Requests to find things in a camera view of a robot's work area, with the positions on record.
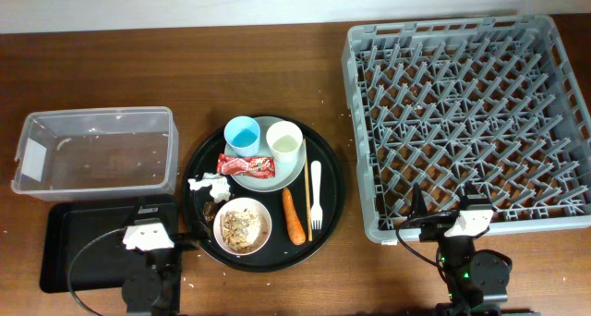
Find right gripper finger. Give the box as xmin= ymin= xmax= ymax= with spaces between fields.
xmin=409 ymin=183 xmax=428 ymax=219
xmin=463 ymin=181 xmax=483 ymax=200

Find brown food chunk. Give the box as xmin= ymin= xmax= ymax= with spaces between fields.
xmin=202 ymin=201 xmax=219 ymax=223

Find pink bowl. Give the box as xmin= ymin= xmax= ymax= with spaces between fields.
xmin=212 ymin=198 xmax=272 ymax=256

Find white tissue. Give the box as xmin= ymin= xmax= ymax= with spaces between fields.
xmin=187 ymin=173 xmax=232 ymax=203

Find red snack wrapper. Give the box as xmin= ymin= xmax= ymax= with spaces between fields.
xmin=216 ymin=153 xmax=275 ymax=179

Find orange carrot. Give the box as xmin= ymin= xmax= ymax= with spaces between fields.
xmin=282 ymin=188 xmax=306 ymax=246

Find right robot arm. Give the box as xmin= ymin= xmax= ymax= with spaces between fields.
xmin=407 ymin=182 xmax=513 ymax=316

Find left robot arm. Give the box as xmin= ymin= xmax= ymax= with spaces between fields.
xmin=122 ymin=205 xmax=211 ymax=316

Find grey dishwasher rack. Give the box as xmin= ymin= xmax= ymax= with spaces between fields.
xmin=342 ymin=15 xmax=590 ymax=245

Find black rectangular tray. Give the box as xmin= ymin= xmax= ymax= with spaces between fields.
xmin=39 ymin=195 xmax=178 ymax=293

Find round black serving tray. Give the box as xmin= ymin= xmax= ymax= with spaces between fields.
xmin=181 ymin=119 xmax=346 ymax=273

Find clear plastic bin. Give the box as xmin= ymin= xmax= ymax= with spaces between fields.
xmin=11 ymin=106 xmax=178 ymax=201

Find white plastic fork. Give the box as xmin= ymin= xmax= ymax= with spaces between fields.
xmin=310 ymin=161 xmax=323 ymax=230

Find blue plastic cup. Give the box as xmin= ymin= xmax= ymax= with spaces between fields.
xmin=223 ymin=115 xmax=261 ymax=157

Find wooden chopstick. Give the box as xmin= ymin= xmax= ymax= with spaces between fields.
xmin=302 ymin=138 xmax=313 ymax=242

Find cream plastic cup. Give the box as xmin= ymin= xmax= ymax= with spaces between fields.
xmin=266 ymin=121 xmax=303 ymax=164

